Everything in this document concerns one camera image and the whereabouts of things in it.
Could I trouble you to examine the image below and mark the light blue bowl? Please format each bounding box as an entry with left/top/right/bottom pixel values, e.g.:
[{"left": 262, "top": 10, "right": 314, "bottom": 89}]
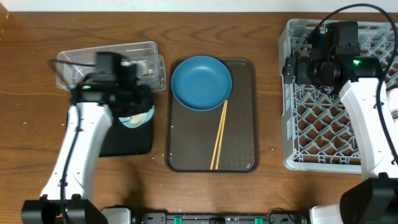
[{"left": 119, "top": 106, "right": 155, "bottom": 128}]

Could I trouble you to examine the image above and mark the dark blue round plate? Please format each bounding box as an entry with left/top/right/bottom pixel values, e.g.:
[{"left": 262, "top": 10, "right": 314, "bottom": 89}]
[{"left": 171, "top": 56, "right": 233, "bottom": 111}]

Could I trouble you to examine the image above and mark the wooden chopstick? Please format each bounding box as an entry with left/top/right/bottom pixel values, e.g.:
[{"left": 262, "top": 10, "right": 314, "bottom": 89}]
[
  {"left": 210, "top": 100, "right": 228, "bottom": 170},
  {"left": 211, "top": 100, "right": 228, "bottom": 170}
]

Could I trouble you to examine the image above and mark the white cup pink inside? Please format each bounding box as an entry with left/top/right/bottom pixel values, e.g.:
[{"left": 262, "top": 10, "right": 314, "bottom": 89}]
[{"left": 386, "top": 88, "right": 398, "bottom": 114}]

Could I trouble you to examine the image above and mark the white paper napkin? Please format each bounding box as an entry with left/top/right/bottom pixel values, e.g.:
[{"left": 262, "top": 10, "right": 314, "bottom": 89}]
[{"left": 122, "top": 60, "right": 156, "bottom": 78}]

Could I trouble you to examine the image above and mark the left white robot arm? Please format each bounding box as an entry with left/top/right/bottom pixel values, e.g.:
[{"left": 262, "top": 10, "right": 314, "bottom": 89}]
[{"left": 21, "top": 52, "right": 154, "bottom": 223}]

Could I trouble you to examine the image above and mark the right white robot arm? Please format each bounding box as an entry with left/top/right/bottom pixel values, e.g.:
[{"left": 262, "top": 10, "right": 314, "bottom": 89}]
[{"left": 279, "top": 19, "right": 397, "bottom": 223}]

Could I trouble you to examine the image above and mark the black plastic waste tray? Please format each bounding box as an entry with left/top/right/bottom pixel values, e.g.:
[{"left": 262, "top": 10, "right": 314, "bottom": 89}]
[{"left": 65, "top": 102, "right": 154, "bottom": 158}]

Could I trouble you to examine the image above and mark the clear plastic waste bin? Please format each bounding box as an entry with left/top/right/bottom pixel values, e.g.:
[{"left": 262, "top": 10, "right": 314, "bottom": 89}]
[{"left": 57, "top": 41, "right": 167, "bottom": 92}]

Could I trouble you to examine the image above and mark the grey dishwasher rack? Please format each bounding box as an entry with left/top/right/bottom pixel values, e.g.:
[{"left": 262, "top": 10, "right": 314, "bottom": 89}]
[{"left": 278, "top": 19, "right": 394, "bottom": 174}]

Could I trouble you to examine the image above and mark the brown plastic serving tray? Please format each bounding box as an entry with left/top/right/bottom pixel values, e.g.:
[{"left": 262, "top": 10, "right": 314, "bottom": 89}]
[{"left": 165, "top": 58, "right": 259, "bottom": 173}]

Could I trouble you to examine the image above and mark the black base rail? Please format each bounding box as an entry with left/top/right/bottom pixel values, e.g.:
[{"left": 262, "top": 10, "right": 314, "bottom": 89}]
[{"left": 102, "top": 205, "right": 312, "bottom": 224}]

